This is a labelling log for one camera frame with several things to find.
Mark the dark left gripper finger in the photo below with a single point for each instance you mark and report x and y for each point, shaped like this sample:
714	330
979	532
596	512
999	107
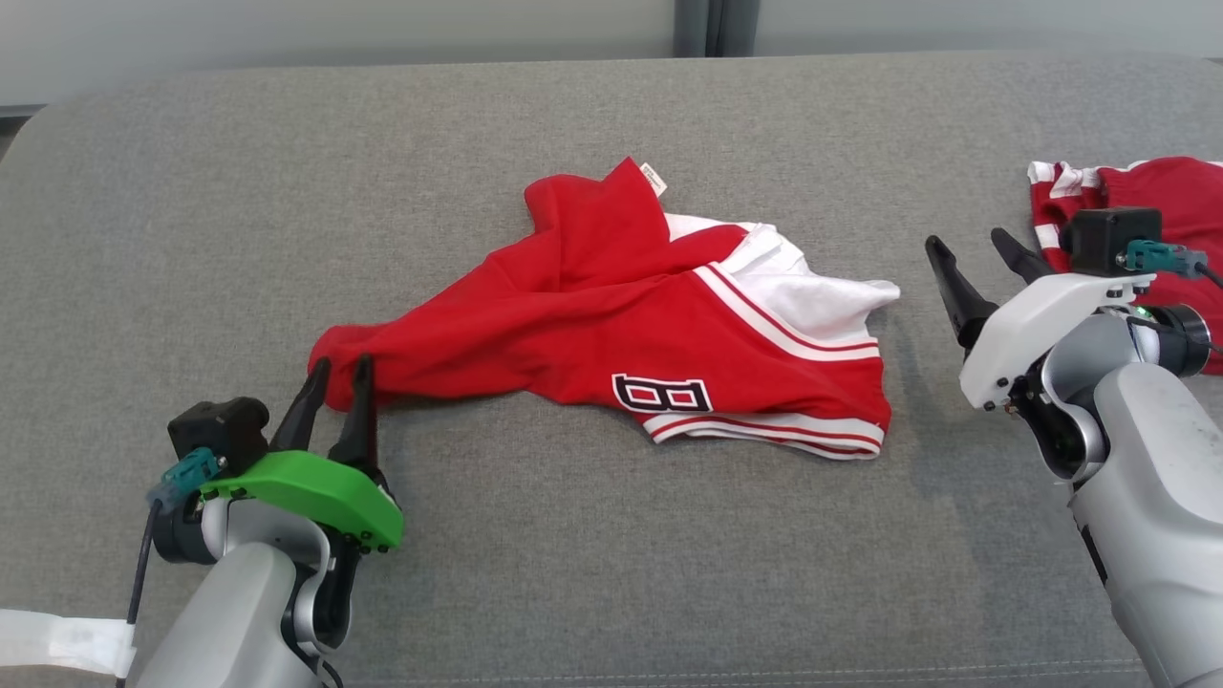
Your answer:
304	411
361	420

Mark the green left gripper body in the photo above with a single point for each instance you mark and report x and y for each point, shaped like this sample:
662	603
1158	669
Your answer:
325	487

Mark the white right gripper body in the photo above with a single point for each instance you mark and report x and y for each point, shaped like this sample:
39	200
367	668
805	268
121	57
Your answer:
1027	325

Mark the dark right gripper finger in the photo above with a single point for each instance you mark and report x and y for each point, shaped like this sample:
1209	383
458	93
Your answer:
960	296
1024	260

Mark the red shorts white side stripe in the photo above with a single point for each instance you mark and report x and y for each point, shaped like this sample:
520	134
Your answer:
1175	210

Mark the red jersey shirt white sleeves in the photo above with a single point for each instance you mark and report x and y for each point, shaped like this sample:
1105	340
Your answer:
573	325

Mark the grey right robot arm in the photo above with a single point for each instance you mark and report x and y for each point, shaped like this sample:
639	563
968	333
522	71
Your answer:
1161	478

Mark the white tape label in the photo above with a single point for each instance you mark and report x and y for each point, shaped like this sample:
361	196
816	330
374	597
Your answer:
57	642

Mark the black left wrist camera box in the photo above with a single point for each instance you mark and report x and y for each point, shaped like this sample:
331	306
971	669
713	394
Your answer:
220	430

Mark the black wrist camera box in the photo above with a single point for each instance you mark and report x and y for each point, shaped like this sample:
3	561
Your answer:
220	430
1108	239

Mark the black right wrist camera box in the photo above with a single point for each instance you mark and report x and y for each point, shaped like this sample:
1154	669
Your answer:
1108	239

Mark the grey metal post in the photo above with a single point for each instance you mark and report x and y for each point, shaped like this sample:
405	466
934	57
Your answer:
717	27

